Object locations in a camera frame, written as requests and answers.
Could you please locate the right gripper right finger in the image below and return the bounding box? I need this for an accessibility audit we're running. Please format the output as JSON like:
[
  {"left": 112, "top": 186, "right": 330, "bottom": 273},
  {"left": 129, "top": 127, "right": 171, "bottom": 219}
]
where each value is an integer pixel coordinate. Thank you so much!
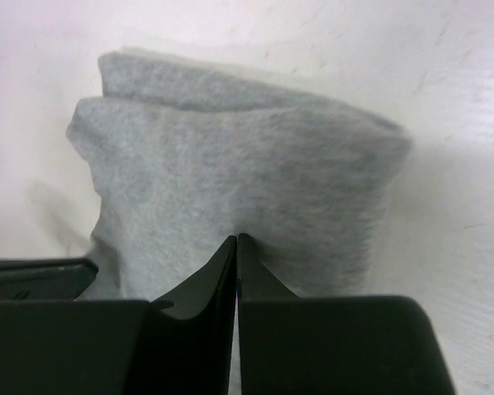
[{"left": 236, "top": 234, "right": 454, "bottom": 395}]

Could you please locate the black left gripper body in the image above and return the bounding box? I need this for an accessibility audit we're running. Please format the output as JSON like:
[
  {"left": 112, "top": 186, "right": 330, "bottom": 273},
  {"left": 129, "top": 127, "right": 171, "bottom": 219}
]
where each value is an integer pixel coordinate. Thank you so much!
[{"left": 0, "top": 257, "right": 99, "bottom": 301}]

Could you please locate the grey tank top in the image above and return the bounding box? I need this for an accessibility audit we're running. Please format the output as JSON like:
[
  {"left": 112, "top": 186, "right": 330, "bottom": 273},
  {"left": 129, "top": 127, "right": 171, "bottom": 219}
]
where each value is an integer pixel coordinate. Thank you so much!
[{"left": 67, "top": 53, "right": 412, "bottom": 299}]

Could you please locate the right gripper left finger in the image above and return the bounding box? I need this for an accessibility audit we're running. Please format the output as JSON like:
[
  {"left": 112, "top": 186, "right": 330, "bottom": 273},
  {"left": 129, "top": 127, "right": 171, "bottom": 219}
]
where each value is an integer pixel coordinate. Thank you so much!
[{"left": 0, "top": 236, "right": 236, "bottom": 394}]

